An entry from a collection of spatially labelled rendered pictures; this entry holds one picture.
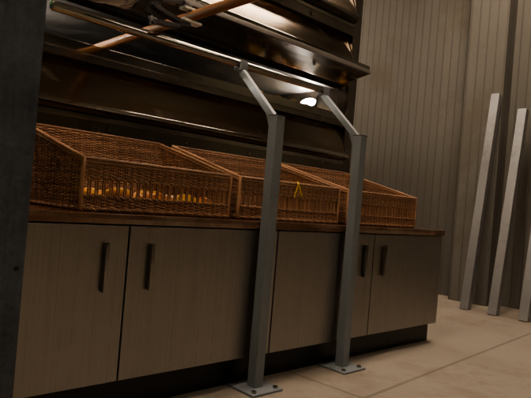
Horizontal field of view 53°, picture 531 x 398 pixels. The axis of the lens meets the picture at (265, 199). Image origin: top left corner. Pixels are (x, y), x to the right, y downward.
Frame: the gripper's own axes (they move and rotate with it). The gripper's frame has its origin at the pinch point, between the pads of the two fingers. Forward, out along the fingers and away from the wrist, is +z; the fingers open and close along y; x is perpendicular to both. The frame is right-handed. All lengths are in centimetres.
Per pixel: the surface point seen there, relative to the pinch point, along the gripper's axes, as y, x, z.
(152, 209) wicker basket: 60, -4, -5
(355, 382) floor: 120, 19, 74
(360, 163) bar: 36, 7, 83
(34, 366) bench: 102, 0, -39
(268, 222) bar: 62, 6, 34
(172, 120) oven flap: 25, -49, 29
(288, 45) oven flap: -20, -40, 84
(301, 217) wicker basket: 60, -4, 63
